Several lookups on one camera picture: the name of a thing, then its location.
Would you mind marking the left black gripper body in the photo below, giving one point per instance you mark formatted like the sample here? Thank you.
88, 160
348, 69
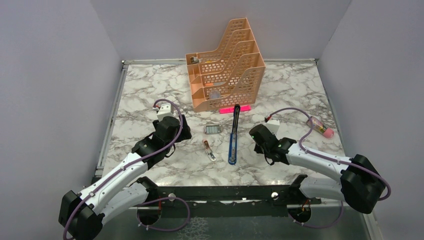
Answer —
185, 134

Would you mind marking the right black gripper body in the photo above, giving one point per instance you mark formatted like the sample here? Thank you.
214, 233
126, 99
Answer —
259, 149

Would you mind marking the grey staple strips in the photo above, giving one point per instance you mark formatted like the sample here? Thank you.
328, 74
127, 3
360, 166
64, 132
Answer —
213, 130

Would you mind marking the staple box tray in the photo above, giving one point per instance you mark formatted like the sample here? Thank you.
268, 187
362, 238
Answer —
212, 125

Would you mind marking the blue black stapler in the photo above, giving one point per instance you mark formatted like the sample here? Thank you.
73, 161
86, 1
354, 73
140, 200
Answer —
232, 154

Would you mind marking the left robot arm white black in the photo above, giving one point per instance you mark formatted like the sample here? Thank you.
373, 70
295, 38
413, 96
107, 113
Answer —
84, 214

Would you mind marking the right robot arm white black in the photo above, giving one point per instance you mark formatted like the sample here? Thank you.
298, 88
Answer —
354, 181

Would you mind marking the pink flat plastic item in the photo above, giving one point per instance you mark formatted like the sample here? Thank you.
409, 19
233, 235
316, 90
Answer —
229, 110

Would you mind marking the colourful pink capped tube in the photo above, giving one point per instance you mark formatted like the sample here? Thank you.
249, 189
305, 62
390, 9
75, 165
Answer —
320, 127

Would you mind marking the orange perforated file organizer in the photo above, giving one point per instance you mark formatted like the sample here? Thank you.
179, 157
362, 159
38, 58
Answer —
229, 75

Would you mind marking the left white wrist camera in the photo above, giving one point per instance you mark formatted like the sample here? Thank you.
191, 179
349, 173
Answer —
165, 110

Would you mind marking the black front mounting rail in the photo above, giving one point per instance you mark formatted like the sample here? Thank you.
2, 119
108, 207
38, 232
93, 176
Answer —
224, 201

